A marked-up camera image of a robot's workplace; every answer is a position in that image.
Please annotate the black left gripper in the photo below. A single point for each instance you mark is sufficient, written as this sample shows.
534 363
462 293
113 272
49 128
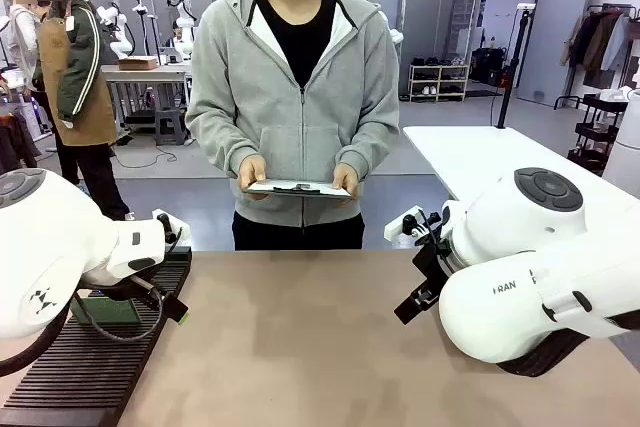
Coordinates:
120 289

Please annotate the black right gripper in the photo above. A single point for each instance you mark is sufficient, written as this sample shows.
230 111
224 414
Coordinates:
434 264

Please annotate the green PCB board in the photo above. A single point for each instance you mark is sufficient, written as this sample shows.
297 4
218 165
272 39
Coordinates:
107 311

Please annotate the clipboard with white paper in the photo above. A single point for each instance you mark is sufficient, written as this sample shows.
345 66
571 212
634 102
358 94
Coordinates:
300 190

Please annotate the person's right forearm grey sleeve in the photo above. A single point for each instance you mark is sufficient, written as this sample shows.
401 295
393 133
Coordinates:
215 137

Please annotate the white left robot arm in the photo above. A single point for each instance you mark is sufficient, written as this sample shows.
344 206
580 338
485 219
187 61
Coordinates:
50 247

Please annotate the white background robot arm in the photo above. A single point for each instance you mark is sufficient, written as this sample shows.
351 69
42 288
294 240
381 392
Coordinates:
120 32
182 22

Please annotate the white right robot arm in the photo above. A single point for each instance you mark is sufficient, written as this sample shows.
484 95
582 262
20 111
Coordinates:
525 287

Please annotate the person's left forearm grey sleeve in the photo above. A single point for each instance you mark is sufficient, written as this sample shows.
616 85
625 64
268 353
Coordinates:
372 142

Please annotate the white cylindrical robot base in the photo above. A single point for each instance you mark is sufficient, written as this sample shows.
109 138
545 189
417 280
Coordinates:
625 147

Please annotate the black slotted PCB rack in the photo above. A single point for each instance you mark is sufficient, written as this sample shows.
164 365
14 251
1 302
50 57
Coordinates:
85 377

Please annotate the person's left hand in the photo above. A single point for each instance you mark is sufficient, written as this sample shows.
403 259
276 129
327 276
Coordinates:
346 179

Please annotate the person's right hand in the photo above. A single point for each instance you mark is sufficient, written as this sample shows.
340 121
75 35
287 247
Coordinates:
251 174

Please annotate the dark pen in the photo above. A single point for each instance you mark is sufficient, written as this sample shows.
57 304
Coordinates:
304 185

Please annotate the white table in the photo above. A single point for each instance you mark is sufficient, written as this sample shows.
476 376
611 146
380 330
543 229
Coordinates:
475 157

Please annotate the grey step stool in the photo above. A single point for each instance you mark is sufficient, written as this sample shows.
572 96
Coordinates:
170 127

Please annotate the wooden shoe rack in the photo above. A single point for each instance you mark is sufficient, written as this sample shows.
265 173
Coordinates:
439 82

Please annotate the person in grey hoodie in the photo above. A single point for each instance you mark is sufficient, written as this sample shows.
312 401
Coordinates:
300 107

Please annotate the grey background workbench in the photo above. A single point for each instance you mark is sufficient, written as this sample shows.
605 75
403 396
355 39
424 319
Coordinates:
145 77

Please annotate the cardboard box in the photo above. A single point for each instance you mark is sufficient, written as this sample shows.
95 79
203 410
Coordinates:
137 63

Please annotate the black luggage cases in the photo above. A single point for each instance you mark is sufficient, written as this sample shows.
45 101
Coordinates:
487 67

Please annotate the person in brown apron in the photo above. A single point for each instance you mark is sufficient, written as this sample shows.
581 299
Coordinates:
75 72

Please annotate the black utility cart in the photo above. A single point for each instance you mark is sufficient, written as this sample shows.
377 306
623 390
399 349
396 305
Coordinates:
597 132

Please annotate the clothes rack with coats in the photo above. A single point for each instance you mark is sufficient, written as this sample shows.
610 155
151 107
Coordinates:
600 42

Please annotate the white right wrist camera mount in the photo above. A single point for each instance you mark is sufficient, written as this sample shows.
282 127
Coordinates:
400 229

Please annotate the black camera pole stand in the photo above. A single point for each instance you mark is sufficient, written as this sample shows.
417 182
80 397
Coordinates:
512 72

